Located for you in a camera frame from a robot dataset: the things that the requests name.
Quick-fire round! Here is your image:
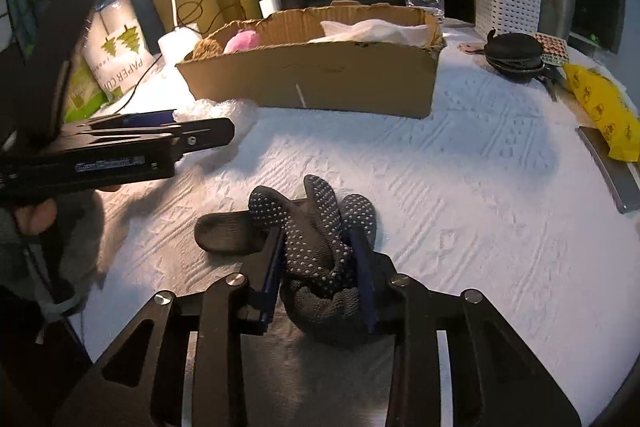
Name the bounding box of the brown plush pouch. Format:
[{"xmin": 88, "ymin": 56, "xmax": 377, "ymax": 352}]
[{"xmin": 192, "ymin": 38, "xmax": 224, "ymax": 61}]

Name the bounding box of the pink plush pouch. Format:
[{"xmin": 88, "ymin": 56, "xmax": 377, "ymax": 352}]
[{"xmin": 224, "ymin": 30, "xmax": 260, "ymax": 54}]

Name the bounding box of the black dotted glove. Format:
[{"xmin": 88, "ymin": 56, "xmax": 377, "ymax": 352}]
[{"xmin": 194, "ymin": 174, "xmax": 378, "ymax": 349}]

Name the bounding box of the white cloth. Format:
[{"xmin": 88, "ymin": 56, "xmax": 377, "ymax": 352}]
[{"xmin": 309, "ymin": 20, "xmax": 434, "ymax": 48}]

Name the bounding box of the person's thumb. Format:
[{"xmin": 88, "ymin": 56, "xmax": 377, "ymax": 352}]
[{"xmin": 14, "ymin": 199, "xmax": 58, "ymax": 236}]

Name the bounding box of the green package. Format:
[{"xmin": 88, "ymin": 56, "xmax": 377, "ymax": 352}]
[{"xmin": 63, "ymin": 54, "xmax": 110, "ymax": 122}]

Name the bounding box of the paper cup package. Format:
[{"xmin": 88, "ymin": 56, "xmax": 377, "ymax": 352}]
[{"xmin": 82, "ymin": 0, "xmax": 154, "ymax": 103}]

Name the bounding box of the white charger adapter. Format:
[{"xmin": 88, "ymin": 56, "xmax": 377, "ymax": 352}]
[{"xmin": 259, "ymin": 0, "xmax": 282, "ymax": 18}]

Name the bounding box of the cardboard box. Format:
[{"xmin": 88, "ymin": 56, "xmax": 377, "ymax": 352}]
[{"xmin": 177, "ymin": 1, "xmax": 446, "ymax": 118}]

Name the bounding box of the white tablecloth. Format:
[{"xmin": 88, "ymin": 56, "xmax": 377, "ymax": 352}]
[{"xmin": 72, "ymin": 28, "xmax": 639, "ymax": 424}]

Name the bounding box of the grey tablet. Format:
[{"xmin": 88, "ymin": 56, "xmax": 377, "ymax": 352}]
[{"xmin": 576, "ymin": 126, "xmax": 640, "ymax": 215}]

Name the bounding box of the yellow plastic bag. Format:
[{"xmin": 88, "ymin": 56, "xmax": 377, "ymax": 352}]
[{"xmin": 563, "ymin": 64, "xmax": 640, "ymax": 162}]

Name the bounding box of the black round pouch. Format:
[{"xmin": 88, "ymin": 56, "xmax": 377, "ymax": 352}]
[{"xmin": 484, "ymin": 29, "xmax": 544, "ymax": 82}]

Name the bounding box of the white plastic basket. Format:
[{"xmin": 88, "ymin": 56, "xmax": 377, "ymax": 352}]
[{"xmin": 475, "ymin": 0, "xmax": 541, "ymax": 37}]

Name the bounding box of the patterned card pack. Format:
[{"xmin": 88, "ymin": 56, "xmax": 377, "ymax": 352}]
[{"xmin": 535, "ymin": 32, "xmax": 570, "ymax": 67}]

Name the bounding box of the steel thermos mug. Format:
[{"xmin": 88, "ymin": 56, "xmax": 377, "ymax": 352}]
[{"xmin": 538, "ymin": 0, "xmax": 576, "ymax": 40}]

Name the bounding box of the black lamp cable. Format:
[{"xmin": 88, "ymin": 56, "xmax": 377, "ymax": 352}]
[{"xmin": 112, "ymin": 0, "xmax": 281, "ymax": 115}]

